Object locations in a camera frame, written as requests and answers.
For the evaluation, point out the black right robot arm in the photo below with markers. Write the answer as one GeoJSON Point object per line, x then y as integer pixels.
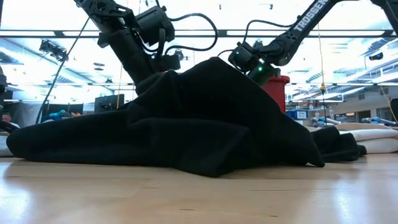
{"type": "Point", "coordinates": [308, 15]}

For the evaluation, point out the blue bin with white label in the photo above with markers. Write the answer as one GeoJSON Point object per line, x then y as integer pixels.
{"type": "Point", "coordinates": [298, 114]}

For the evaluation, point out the black overhead frame bar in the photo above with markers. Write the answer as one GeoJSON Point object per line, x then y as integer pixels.
{"type": "Point", "coordinates": [342, 33]}

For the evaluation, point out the cream canvas tote bag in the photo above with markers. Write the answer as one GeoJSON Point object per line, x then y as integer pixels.
{"type": "Point", "coordinates": [373, 137]}

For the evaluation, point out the round black ceiling camera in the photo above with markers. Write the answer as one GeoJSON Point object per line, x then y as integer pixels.
{"type": "Point", "coordinates": [180, 53]}

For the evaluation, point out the teal crumpled item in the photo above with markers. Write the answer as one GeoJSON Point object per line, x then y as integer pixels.
{"type": "Point", "coordinates": [59, 113]}

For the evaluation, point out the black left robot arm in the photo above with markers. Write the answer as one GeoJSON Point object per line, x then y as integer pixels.
{"type": "Point", "coordinates": [102, 9]}

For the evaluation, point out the blue storage box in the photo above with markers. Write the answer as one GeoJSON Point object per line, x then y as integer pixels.
{"type": "Point", "coordinates": [46, 119]}

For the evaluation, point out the grey tube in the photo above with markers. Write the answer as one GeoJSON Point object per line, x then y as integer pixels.
{"type": "Point", "coordinates": [377, 120]}

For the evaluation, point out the black computer monitor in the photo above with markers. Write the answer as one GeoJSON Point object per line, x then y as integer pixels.
{"type": "Point", "coordinates": [107, 102]}

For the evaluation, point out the red plastic laundry bin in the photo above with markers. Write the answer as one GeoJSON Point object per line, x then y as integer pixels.
{"type": "Point", "coordinates": [276, 90]}

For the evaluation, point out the black garment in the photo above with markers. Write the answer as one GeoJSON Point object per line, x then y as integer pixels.
{"type": "Point", "coordinates": [186, 124]}

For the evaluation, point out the grey Reebok t-shirt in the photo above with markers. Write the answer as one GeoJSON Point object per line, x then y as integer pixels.
{"type": "Point", "coordinates": [4, 146]}

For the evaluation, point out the person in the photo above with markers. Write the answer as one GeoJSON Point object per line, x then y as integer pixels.
{"type": "Point", "coordinates": [7, 118]}

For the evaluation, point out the small black ceiling camera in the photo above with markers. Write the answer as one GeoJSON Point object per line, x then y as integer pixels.
{"type": "Point", "coordinates": [376, 56]}

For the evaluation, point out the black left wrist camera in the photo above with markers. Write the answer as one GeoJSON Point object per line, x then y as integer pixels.
{"type": "Point", "coordinates": [169, 62]}

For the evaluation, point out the black ceiling camera cluster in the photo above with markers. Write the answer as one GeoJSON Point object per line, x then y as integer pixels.
{"type": "Point", "coordinates": [53, 49]}

